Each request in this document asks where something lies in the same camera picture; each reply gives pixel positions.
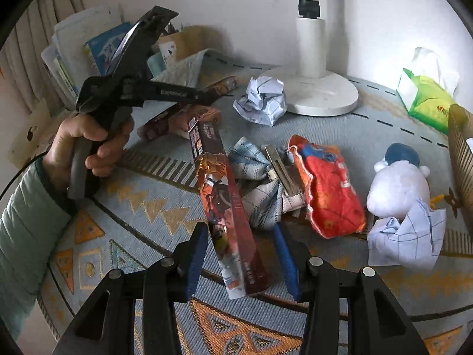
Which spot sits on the green tissue pack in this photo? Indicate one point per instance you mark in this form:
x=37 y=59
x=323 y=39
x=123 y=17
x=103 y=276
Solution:
x=428 y=103

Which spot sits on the orange snack packet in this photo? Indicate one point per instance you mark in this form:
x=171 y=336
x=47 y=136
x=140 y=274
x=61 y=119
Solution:
x=329 y=192

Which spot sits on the kraft cardboard pen holder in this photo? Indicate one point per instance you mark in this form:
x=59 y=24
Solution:
x=188 y=44

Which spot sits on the teal plastic box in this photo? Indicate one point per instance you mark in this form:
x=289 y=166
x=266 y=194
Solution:
x=157 y=64

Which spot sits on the blue white plaid cloth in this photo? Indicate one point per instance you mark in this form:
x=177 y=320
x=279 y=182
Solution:
x=258 y=199

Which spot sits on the small yellow brown toy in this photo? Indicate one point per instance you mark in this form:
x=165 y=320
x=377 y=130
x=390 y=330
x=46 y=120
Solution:
x=449 y=198

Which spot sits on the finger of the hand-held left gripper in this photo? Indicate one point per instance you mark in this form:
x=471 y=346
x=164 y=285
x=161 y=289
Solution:
x=201 y=97

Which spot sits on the light brown small box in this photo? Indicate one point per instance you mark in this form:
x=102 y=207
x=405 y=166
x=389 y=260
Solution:
x=207 y=112

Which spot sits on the row of standing books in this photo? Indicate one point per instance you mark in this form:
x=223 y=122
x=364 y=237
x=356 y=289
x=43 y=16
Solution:
x=70 y=44

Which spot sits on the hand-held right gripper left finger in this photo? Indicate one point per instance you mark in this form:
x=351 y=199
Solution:
x=196 y=262

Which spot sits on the patterned woven mat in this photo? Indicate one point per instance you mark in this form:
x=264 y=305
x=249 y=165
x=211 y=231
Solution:
x=147 y=207

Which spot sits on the person's left hand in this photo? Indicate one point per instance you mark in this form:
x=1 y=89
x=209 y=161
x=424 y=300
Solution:
x=66 y=137

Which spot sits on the white plush toy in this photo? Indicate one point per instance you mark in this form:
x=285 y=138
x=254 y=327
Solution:
x=395 y=188

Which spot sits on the silver metal clip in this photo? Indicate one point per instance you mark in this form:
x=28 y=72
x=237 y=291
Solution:
x=281 y=170

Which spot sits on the white desk lamp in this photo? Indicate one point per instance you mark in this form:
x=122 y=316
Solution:
x=310 y=44

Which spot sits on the dark brown long box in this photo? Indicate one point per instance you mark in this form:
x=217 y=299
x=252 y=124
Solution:
x=225 y=85

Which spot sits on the beige curtain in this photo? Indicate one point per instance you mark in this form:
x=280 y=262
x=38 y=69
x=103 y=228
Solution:
x=33 y=26

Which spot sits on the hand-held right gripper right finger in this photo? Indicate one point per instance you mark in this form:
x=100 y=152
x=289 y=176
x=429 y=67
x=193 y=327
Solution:
x=288 y=270

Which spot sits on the long orange red box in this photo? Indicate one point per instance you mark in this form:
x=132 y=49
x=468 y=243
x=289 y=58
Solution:
x=221 y=199

